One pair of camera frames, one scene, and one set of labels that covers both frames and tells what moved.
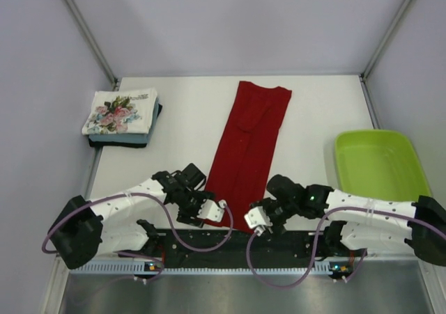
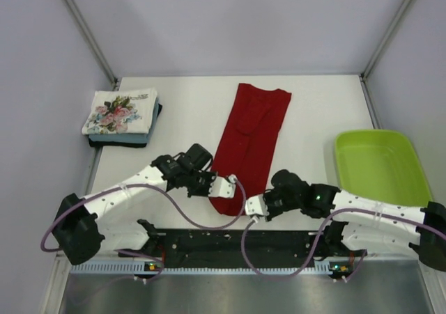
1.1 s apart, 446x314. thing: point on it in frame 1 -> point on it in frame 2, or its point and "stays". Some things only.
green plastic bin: [379, 164] stays
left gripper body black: [190, 204] -> [198, 185]
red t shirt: [242, 165] stays
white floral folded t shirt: [121, 111] stays
